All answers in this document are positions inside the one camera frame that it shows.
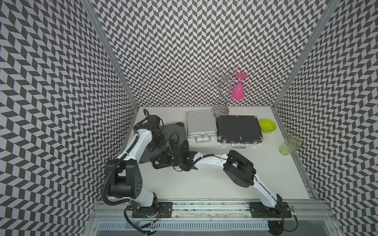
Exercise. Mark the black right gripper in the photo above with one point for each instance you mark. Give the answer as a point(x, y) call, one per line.
point(163, 160)

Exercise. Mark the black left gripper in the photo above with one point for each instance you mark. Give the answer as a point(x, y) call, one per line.
point(150, 146)

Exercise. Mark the large black poker case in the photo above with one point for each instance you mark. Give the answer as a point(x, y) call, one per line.
point(154, 150)

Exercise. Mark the small silver poker case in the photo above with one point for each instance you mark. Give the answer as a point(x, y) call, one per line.
point(201, 126)

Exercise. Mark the black carbon poker case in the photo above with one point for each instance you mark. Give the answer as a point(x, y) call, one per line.
point(240, 131)

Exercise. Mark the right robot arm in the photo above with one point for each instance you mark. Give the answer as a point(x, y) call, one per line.
point(239, 169)

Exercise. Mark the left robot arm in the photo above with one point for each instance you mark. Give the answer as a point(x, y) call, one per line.
point(123, 180)

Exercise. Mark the pink wine glass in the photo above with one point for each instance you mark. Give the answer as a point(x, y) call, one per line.
point(238, 91)

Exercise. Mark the lime green bowl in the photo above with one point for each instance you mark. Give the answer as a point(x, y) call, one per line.
point(267, 126)

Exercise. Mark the green translucent cup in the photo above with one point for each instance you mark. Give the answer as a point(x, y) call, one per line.
point(291, 144)

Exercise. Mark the chrome wire glass rack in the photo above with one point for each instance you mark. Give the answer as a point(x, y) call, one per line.
point(223, 79)

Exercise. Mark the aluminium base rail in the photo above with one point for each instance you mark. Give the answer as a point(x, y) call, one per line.
point(243, 209)

